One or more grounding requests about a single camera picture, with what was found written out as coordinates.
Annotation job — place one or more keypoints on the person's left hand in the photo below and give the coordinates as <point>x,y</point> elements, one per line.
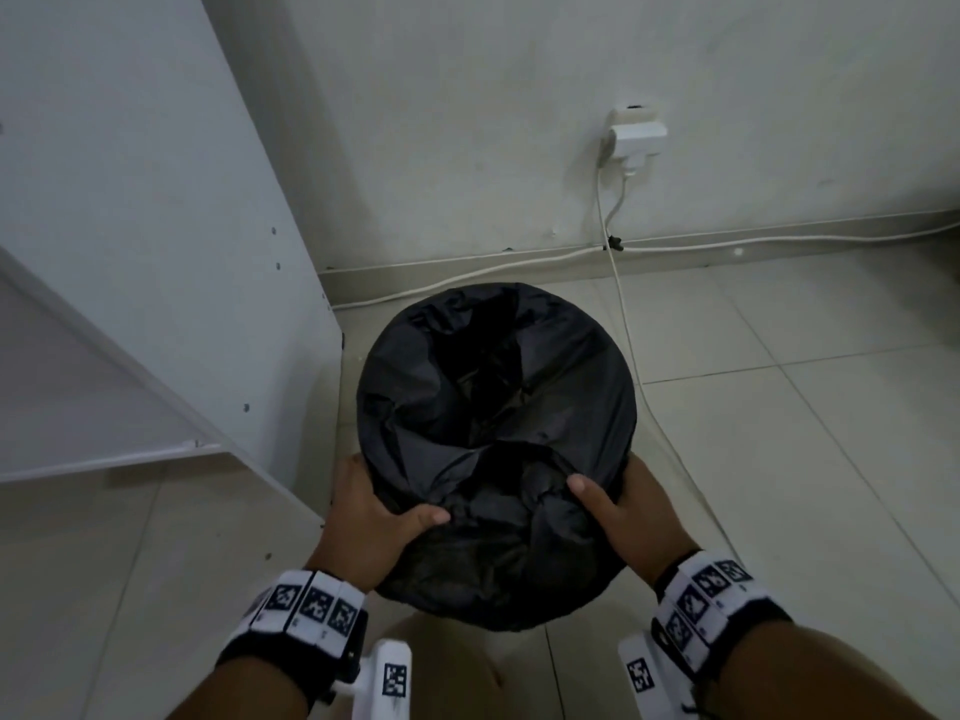
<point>358,528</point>

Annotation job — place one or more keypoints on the person's right hand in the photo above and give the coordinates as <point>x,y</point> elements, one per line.
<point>645,524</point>

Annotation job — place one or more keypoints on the person's left thumb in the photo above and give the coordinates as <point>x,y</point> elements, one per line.
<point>420,523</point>

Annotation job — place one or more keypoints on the person's right thumb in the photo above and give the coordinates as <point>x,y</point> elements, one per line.
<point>594,503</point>

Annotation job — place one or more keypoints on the black plastic trash bag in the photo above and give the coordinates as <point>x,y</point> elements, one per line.
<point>495,412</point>

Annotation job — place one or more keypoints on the person's left forearm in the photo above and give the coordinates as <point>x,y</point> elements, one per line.
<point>240,693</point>

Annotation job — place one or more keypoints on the person's right forearm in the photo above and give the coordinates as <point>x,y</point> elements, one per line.
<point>810,678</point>

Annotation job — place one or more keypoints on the left marker wristband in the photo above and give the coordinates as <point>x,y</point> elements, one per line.
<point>311,607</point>

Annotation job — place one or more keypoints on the marker wristband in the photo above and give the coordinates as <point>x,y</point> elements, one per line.
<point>705,599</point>
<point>311,607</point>

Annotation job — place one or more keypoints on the right marker wristband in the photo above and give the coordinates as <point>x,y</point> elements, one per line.
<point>705,599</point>

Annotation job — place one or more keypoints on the white plug adapter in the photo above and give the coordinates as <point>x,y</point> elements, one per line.
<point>636,142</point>

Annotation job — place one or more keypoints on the white cabinet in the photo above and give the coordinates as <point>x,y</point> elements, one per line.
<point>135,217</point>

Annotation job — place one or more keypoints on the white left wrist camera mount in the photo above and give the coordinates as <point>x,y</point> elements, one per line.
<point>391,678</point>

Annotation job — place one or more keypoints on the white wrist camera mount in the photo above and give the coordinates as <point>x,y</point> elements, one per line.
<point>391,678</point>
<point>643,674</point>

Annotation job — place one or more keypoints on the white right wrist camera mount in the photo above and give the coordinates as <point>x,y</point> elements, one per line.
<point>643,674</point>

